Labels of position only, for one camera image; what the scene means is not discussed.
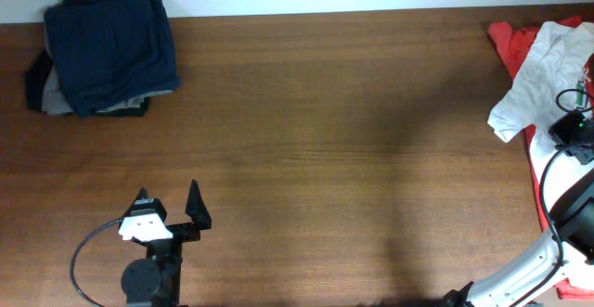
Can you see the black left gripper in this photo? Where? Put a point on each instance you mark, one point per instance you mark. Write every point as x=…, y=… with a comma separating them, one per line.
x=195, y=209

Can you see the white robot print t-shirt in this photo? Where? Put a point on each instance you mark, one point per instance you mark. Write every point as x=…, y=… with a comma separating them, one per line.
x=545, y=75

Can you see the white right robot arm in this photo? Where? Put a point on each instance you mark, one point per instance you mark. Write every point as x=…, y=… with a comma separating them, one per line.
x=564, y=251

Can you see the red t-shirt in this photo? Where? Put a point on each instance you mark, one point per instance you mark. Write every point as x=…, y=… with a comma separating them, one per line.
x=515, y=42

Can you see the folded grey garment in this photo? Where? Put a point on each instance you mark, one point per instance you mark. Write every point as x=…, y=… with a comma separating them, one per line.
x=55, y=103

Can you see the folded navy blue garment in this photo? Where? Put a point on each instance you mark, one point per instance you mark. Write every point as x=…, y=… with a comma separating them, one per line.
x=108, y=51

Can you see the folded black garment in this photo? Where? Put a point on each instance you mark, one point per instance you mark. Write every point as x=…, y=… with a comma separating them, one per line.
x=35, y=78

